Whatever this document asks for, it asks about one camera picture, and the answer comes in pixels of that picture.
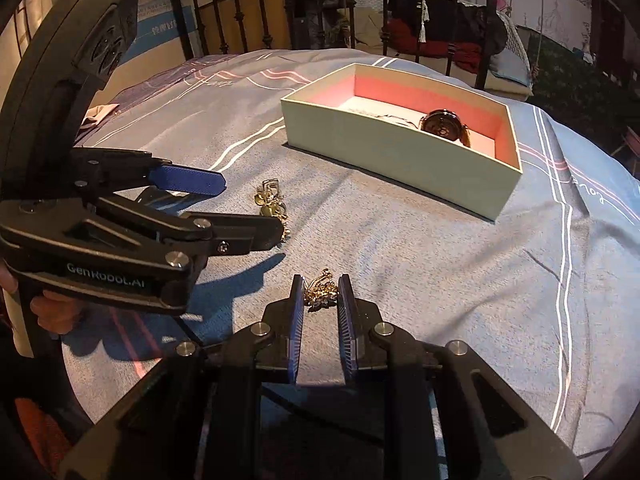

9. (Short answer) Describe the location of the beige cloth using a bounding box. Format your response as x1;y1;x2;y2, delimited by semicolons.
338;0;397;57

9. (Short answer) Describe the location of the gold charm keychain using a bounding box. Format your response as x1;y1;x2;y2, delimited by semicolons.
252;176;297;244

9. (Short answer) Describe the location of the white tassel cord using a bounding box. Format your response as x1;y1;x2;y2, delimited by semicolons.
418;0;433;45

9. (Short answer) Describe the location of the round dark wristwatch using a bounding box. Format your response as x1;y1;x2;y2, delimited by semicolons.
417;108;474;149

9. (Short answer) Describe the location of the orange cloth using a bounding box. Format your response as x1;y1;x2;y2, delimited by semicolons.
14;394;73;463

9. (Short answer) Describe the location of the blue white banner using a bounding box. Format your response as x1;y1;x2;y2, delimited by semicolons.
126;0;202;69

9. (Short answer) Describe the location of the thin silver necklace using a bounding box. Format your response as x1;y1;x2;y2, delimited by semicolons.
345;106;422;128

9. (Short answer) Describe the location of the black garment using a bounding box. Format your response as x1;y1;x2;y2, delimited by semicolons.
388;0;502;57

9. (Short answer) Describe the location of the person's left hand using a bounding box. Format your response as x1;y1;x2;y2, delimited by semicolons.
0;262;86;336

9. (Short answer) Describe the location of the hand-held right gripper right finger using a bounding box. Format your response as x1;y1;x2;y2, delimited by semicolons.
338;274;584;480

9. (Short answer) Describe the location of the blue striped bedsheet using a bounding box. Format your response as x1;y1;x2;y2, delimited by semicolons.
60;48;640;462

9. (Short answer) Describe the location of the white pillow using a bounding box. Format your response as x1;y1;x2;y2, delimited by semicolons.
487;10;535;97

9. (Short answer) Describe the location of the black iron bed frame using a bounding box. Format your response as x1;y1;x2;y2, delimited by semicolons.
165;0;502;92

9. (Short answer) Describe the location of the wall poster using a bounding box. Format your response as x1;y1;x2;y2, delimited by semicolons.
499;0;607;47

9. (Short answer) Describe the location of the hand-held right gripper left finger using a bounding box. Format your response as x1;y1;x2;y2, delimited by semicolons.
57;274;307;480

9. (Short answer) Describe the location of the small folded pale cloth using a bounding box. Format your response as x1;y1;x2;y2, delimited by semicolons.
76;103;122;135

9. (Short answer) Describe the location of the red garment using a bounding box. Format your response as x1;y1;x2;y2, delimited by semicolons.
386;17;482;73

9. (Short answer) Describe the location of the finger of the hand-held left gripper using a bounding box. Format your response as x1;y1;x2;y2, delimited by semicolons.
10;198;287;267
74;146;227;199

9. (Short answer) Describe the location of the pale green box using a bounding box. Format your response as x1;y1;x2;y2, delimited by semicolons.
279;62;525;223

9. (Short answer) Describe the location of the gold chain bracelet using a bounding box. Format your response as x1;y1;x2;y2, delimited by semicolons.
302;267;346;314

